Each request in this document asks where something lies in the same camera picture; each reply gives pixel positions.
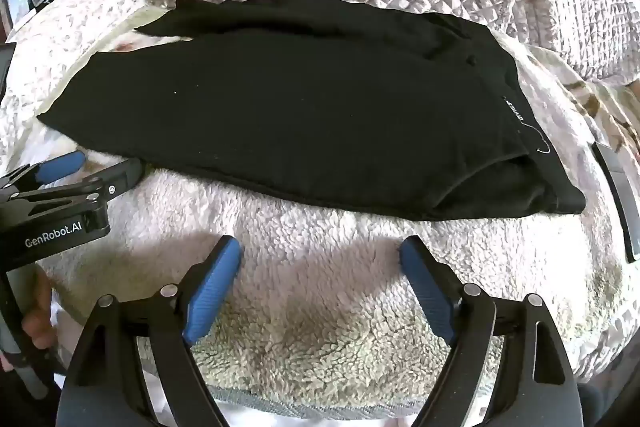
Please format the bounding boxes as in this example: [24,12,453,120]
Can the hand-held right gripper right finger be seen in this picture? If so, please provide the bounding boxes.
[399,235,585,427]

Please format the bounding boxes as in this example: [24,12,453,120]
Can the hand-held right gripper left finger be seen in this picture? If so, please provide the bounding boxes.
[59,235,245,427]

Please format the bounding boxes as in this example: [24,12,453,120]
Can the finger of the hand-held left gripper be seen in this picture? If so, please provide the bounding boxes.
[0,151,85,194]
[10,157,147,208]

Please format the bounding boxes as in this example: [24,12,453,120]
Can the black pants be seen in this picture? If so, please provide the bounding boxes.
[37,0,587,223]

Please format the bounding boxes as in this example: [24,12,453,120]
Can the person's left hand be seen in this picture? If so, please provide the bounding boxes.
[20,269,57,353]

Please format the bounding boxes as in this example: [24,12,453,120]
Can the floral fleece blanket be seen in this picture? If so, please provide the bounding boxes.
[0,2,640,413]

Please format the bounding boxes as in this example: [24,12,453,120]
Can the floral quilted bedsheet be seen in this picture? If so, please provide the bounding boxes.
[7,0,151,72]

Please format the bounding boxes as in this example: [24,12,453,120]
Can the black flat device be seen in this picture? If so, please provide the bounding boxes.
[591,142,640,264]

